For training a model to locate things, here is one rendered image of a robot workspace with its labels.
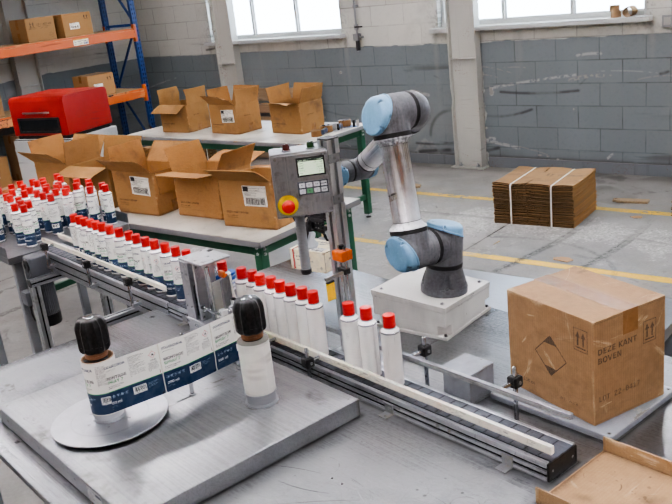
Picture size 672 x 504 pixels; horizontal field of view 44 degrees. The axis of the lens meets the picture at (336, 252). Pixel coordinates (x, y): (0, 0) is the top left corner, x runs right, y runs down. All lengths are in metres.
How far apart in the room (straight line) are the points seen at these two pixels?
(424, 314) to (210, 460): 0.90
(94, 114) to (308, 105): 2.16
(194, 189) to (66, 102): 3.28
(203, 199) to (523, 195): 2.78
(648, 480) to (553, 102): 6.22
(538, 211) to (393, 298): 3.84
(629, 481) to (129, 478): 1.12
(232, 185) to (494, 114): 4.43
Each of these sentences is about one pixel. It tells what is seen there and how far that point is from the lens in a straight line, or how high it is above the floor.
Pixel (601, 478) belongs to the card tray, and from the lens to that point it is 1.98.
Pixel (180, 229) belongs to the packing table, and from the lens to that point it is 4.41.
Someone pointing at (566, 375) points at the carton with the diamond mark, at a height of 0.95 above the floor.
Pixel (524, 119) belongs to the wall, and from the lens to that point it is 8.12.
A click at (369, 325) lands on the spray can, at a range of 2.24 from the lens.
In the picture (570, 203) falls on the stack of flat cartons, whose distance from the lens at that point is 6.31.
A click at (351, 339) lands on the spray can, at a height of 0.99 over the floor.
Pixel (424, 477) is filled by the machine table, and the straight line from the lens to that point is 1.98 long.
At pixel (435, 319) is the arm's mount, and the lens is 2.61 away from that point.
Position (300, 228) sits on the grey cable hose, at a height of 1.22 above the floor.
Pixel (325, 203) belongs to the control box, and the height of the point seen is 1.32.
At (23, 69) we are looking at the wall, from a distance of 10.54.
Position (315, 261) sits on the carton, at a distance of 2.95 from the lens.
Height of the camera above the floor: 1.93
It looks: 18 degrees down
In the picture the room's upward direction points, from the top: 7 degrees counter-clockwise
